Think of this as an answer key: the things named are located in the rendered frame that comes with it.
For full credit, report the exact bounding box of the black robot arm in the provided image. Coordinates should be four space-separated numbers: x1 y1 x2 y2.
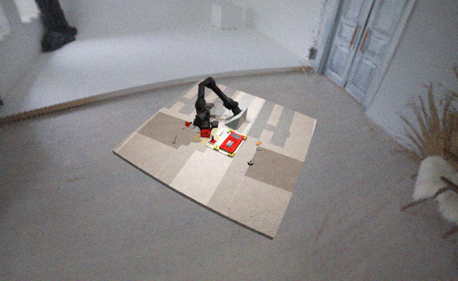
195 77 242 129

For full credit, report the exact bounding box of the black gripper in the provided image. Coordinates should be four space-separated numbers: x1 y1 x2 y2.
193 117 219 132

